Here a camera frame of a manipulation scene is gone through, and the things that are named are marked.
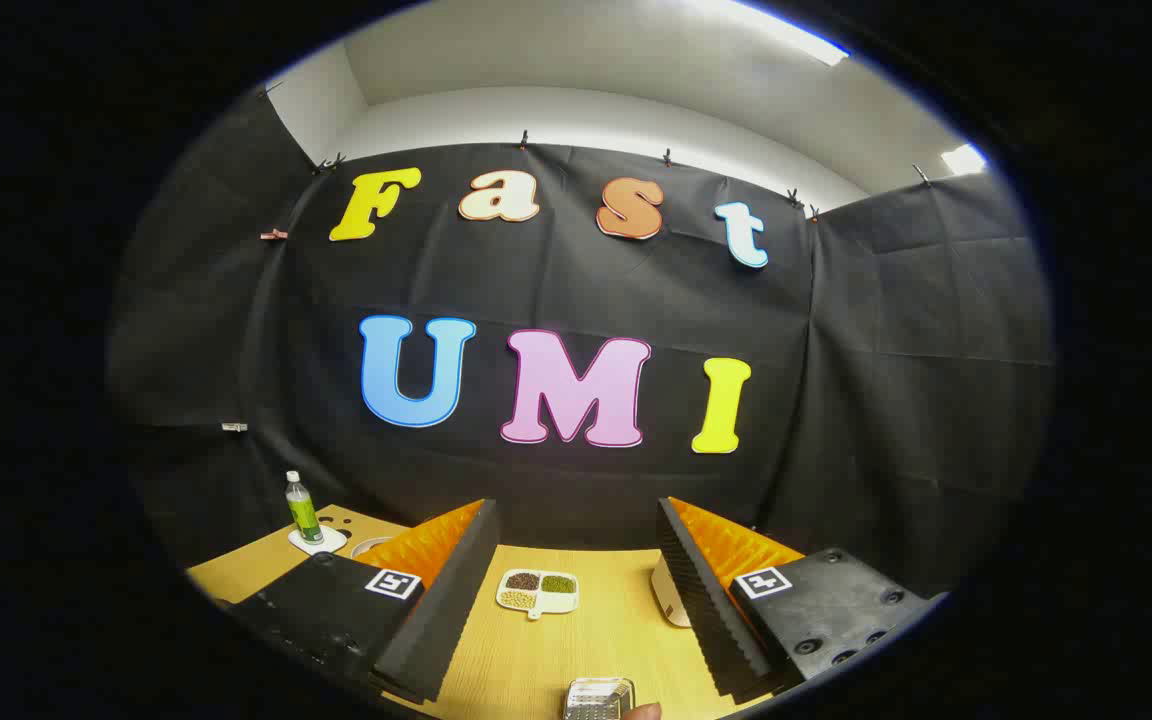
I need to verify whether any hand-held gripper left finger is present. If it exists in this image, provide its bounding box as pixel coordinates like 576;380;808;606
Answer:
224;498;502;704

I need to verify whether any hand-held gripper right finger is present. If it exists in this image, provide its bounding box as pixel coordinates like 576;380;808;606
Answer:
656;496;949;701

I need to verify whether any white toaster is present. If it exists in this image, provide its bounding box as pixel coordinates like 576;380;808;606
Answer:
650;558;693;629

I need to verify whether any white divided bean tray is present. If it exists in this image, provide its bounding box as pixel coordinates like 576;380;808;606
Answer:
496;568;580;621

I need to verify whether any white square coaster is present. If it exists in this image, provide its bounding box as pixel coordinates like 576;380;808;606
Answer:
288;525;349;557

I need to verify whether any green drink bottle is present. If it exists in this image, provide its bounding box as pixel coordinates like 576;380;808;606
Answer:
285;471;324;546

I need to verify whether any black backdrop cloth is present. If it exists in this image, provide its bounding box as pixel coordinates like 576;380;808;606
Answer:
106;90;1055;601

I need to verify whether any long ceiling light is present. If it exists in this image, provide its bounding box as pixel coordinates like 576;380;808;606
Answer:
716;0;850;67

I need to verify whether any metal wire basket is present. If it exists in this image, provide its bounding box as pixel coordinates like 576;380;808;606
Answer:
564;677;637;720

